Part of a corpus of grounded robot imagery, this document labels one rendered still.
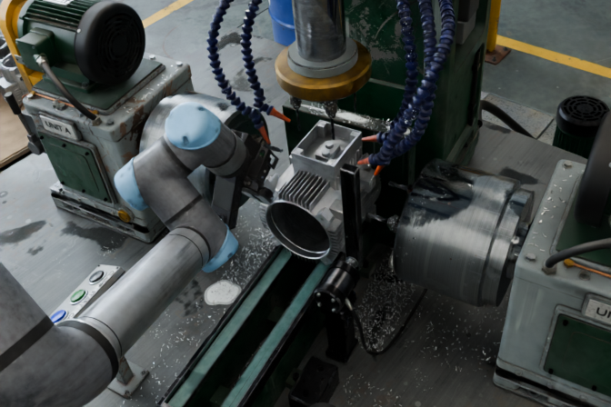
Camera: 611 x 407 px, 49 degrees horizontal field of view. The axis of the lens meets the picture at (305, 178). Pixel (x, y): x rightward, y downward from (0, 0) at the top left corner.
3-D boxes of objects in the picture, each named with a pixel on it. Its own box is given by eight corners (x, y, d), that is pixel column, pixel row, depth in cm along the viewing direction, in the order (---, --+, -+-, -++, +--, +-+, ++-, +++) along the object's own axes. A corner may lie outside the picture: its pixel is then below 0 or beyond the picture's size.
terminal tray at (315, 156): (321, 144, 146) (318, 119, 141) (364, 158, 141) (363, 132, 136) (292, 178, 138) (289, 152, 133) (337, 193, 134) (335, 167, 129)
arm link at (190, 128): (150, 121, 103) (193, 87, 102) (184, 147, 113) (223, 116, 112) (172, 156, 99) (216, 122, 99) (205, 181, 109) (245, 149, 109)
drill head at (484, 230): (402, 208, 151) (403, 122, 134) (589, 268, 134) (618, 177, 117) (353, 287, 136) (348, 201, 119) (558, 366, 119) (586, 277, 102)
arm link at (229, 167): (225, 173, 108) (185, 160, 112) (237, 183, 112) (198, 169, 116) (244, 133, 110) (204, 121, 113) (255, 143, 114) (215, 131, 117)
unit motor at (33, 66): (90, 110, 185) (35, -33, 157) (183, 140, 172) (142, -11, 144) (22, 165, 170) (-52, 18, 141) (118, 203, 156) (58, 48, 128)
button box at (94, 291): (113, 282, 131) (98, 262, 128) (135, 284, 126) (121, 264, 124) (50, 349, 120) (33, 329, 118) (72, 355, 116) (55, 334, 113)
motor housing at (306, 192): (310, 189, 158) (303, 126, 145) (383, 214, 150) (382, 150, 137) (264, 246, 146) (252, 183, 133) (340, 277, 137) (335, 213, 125)
